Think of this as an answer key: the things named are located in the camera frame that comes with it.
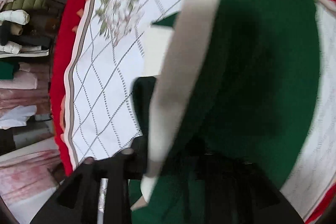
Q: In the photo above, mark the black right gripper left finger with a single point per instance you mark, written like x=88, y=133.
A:
x=97, y=189

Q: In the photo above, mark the white puffer jacket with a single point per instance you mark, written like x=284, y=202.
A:
x=16, y=16

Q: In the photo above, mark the green folded cloth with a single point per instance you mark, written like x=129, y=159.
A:
x=7, y=70

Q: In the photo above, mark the olive green puffer jacket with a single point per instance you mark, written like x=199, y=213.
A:
x=26, y=5

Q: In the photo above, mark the white checkered bed sheet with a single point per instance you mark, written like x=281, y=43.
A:
x=114, y=45

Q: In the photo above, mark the pink folded blanket stack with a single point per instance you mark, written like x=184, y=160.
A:
x=29, y=86

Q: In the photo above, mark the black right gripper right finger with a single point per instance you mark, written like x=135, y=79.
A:
x=227, y=183

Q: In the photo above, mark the green white varsity jacket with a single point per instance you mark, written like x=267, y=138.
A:
x=243, y=68

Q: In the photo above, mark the white cloth on shelf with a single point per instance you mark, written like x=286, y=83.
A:
x=17, y=117

